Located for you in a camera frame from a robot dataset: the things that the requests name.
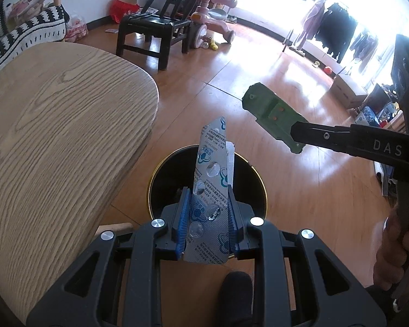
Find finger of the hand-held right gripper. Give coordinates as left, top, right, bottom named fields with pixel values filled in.
left=290, top=122, right=353, bottom=157

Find blue box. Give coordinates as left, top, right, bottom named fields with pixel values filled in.
left=356, top=105, right=379, bottom=126

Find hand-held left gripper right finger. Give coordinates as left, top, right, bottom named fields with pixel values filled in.
left=227, top=184, right=386, bottom=327

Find person's right hand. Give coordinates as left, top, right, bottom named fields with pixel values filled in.
left=373, top=208, right=408, bottom=292

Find person's black sock foot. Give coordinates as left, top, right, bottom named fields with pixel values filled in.
left=218, top=271, right=253, bottom=327

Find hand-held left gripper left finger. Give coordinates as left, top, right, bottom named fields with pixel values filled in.
left=26, top=187, right=193, bottom=327

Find black bin with gold rim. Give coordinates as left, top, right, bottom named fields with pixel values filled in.
left=147, top=145, right=268, bottom=225

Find pink children's tricycle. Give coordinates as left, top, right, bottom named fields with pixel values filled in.
left=187, top=0, right=239, bottom=50

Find silver blister pack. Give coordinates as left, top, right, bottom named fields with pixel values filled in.
left=183, top=116, right=236, bottom=266

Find blue grey hanging clothes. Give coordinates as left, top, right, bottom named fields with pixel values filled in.
left=349, top=31, right=379, bottom=72

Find pink hanging garment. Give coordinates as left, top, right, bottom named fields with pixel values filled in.
left=295, top=0, right=328, bottom=50

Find black wooden chair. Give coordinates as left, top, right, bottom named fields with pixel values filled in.
left=116, top=0, right=216, bottom=71

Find round wooden table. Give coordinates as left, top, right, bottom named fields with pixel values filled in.
left=0, top=42, right=159, bottom=287

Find black white striped blanket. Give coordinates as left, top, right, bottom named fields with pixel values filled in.
left=0, top=0, right=70, bottom=82

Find pink white toy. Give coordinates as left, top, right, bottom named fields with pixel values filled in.
left=7, top=0, right=55, bottom=21

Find clear plastic bag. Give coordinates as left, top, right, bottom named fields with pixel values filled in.
left=65, top=14, right=88, bottom=43

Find black hanging clothes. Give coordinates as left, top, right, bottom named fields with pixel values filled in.
left=314, top=2, right=358, bottom=63

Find red bag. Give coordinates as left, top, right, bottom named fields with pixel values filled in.
left=110, top=0, right=140, bottom=24

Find green wrapper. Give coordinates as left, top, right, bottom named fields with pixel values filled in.
left=242, top=83, right=309, bottom=154

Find cardboard box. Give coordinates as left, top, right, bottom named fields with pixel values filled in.
left=329, top=74, right=369, bottom=110

